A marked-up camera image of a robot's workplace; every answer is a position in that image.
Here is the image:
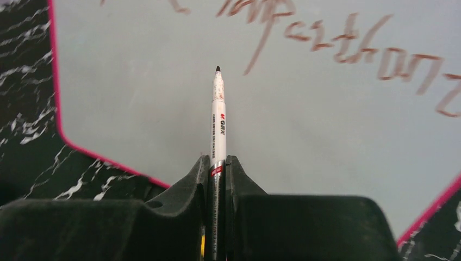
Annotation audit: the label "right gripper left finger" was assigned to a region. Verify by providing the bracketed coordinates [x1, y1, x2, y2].
[1, 156, 209, 260]

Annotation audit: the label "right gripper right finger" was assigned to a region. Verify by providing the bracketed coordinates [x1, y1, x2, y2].
[226, 156, 400, 260]

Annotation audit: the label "white marker pen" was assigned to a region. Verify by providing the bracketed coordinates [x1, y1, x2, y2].
[204, 66, 227, 260]

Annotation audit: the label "pink framed whiteboard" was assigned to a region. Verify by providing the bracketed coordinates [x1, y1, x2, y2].
[48, 1, 460, 243]

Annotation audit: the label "yellow handled screwdriver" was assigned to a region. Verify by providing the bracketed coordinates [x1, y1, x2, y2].
[200, 234, 205, 261]

